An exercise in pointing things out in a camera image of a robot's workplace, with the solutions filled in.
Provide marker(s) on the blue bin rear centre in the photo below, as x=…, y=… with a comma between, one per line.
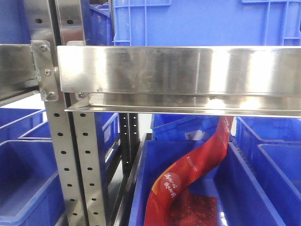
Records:
x=183, y=127

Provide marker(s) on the blue bin right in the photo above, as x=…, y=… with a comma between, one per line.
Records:
x=272, y=146

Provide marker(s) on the blue bin left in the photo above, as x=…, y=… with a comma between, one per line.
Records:
x=30, y=189

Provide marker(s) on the red printed bag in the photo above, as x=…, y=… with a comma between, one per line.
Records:
x=179, y=175

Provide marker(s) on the stainless steel shelf beam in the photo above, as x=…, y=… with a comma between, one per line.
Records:
x=219, y=80

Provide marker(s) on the blue crate upper shelf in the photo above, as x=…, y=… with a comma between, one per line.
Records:
x=207, y=22

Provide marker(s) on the red mesh packet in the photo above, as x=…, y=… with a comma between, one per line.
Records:
x=190, y=209

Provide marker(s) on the black perforated rear post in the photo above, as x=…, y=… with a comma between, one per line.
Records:
x=129, y=139

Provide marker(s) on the blue bin behind post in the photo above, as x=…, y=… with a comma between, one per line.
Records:
x=107, y=131

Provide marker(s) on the perforated steel upright post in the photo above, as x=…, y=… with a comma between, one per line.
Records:
x=81, y=168

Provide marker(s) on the steel corner bracket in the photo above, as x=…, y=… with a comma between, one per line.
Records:
x=45, y=70

